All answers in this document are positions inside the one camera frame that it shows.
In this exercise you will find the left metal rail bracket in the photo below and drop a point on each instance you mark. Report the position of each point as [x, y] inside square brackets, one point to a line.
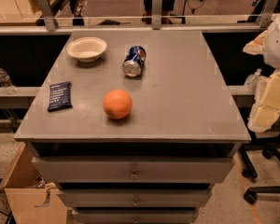
[48, 18]

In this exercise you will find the blue pepsi can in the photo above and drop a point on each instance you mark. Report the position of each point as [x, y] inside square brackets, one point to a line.
[134, 62]

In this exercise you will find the black office chair base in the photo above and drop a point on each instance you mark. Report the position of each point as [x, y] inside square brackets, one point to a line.
[261, 160]

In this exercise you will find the middle metal rail bracket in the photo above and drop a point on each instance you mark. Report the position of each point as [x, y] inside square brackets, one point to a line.
[156, 14]

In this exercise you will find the grey drawer cabinet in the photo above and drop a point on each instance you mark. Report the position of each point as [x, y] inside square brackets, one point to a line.
[157, 165]

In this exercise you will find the right metal rail bracket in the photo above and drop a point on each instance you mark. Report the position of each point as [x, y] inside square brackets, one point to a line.
[265, 17]

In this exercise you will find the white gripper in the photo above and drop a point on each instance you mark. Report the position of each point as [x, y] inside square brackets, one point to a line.
[278, 42]

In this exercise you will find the cardboard box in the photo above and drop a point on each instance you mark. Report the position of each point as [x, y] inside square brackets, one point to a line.
[30, 204]

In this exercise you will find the clear sanitizer bottle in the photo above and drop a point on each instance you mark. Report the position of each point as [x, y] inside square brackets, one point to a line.
[251, 82]

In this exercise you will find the dark blue snack packet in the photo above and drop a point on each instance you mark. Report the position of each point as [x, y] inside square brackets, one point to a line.
[59, 96]

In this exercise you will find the metal rail bracket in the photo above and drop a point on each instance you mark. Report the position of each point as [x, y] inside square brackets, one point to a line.
[48, 18]
[156, 14]
[265, 17]

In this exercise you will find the white bowl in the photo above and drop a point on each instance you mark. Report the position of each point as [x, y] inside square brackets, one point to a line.
[86, 49]

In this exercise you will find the clear plastic water bottle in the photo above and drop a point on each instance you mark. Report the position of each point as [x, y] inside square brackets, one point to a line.
[6, 82]

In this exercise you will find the orange fruit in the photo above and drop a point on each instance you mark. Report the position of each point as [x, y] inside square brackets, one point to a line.
[117, 104]

